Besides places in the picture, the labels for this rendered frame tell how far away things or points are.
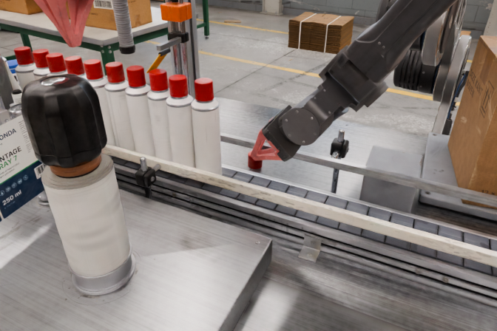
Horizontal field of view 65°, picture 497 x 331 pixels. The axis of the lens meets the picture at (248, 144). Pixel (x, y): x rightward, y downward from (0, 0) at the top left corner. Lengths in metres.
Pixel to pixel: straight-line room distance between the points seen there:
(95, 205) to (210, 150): 0.29
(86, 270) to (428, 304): 0.50
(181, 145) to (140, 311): 0.32
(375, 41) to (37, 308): 0.56
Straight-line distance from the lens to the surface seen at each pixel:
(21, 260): 0.71
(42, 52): 0.97
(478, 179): 0.85
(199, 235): 0.66
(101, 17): 2.49
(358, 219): 0.66
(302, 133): 0.55
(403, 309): 0.67
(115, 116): 0.84
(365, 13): 6.14
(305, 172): 0.90
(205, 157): 0.74
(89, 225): 0.53
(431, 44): 0.94
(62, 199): 0.51
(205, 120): 0.70
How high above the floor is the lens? 1.33
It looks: 30 degrees down
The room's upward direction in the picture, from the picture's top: straight up
